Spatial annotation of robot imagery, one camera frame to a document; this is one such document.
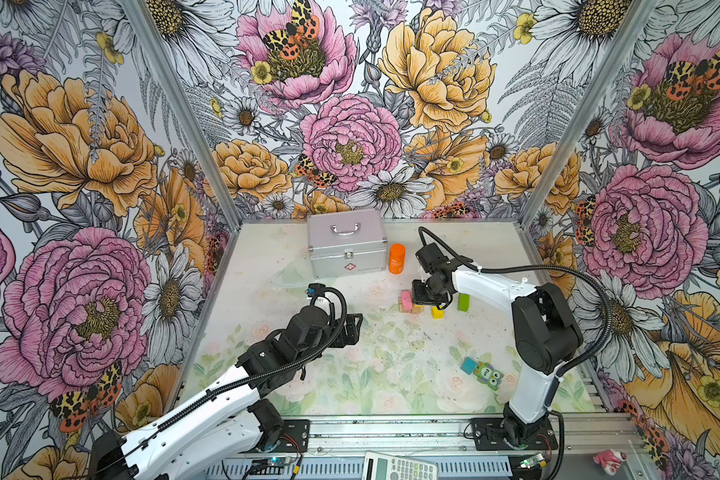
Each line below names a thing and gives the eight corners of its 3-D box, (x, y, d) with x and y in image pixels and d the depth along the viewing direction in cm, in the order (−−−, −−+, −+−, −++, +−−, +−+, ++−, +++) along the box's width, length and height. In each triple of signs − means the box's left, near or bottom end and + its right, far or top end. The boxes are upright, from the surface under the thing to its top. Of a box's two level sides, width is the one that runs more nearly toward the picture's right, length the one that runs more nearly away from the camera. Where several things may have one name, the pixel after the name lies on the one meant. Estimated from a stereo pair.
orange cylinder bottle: (389, 275, 108) (391, 254, 99) (389, 265, 112) (390, 243, 102) (402, 275, 108) (405, 254, 99) (401, 265, 112) (404, 243, 102)
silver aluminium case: (314, 280, 106) (307, 249, 93) (314, 247, 116) (307, 214, 103) (385, 273, 108) (387, 242, 95) (379, 241, 118) (380, 208, 105)
